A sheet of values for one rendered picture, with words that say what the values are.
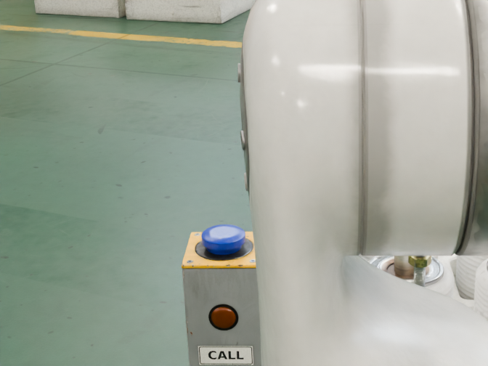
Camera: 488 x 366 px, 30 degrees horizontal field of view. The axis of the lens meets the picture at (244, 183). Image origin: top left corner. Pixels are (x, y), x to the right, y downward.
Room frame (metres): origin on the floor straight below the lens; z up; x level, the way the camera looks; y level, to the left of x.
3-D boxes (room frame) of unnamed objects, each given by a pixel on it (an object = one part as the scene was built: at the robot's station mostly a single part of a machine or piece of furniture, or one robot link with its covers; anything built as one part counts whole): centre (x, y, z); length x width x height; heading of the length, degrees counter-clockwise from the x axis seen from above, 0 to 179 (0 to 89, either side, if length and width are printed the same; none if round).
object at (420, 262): (0.69, -0.15, 0.32); 0.02 x 0.02 x 0.01; 26
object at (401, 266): (0.81, -0.16, 0.26); 0.02 x 0.02 x 0.03
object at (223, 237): (0.75, 0.02, 0.32); 0.04 x 0.04 x 0.02
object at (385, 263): (0.81, -0.16, 0.25); 0.08 x 0.08 x 0.01
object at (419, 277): (0.69, -0.15, 0.30); 0.01 x 0.01 x 0.08
